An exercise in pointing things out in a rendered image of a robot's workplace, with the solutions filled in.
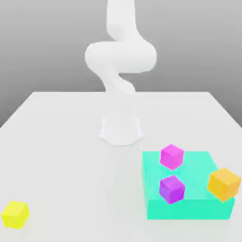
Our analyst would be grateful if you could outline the small magenta cube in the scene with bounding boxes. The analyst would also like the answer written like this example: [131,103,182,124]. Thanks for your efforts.
[159,143,185,171]

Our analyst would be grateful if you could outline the small purple cube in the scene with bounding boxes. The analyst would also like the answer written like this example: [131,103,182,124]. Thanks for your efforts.
[159,175,186,205]

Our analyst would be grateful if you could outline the small orange cube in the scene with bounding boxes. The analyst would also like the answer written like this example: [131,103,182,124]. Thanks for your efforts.
[207,167,242,203]

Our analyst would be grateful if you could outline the small yellow cube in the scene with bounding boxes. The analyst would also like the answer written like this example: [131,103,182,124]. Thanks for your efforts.
[1,200,30,230]

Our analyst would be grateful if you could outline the large turquoise box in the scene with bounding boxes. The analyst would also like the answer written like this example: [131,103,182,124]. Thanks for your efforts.
[141,150,236,220]

